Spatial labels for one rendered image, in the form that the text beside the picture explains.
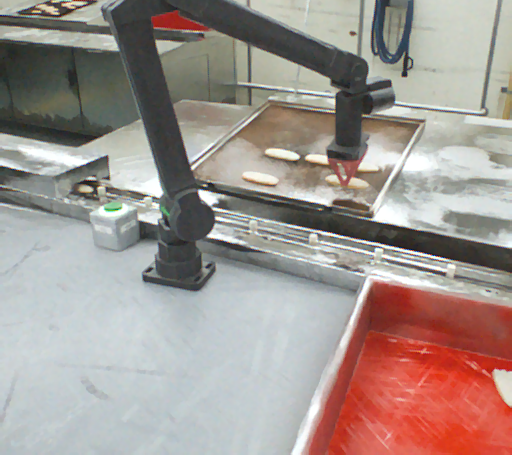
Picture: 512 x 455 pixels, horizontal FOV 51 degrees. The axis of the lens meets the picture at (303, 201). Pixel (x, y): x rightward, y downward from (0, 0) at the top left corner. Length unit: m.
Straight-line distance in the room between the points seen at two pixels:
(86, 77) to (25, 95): 0.69
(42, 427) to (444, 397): 0.54
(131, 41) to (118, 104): 3.25
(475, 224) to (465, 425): 0.49
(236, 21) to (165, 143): 0.23
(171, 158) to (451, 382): 0.57
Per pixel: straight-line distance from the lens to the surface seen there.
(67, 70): 4.39
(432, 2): 4.70
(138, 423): 0.79
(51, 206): 1.39
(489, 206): 1.23
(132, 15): 0.87
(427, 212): 1.18
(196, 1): 0.88
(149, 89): 0.90
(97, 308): 1.01
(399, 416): 0.79
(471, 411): 0.82
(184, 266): 1.02
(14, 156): 1.53
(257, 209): 1.33
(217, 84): 4.70
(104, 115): 4.24
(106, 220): 1.16
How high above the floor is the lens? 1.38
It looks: 24 degrees down
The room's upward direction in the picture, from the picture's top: 2 degrees clockwise
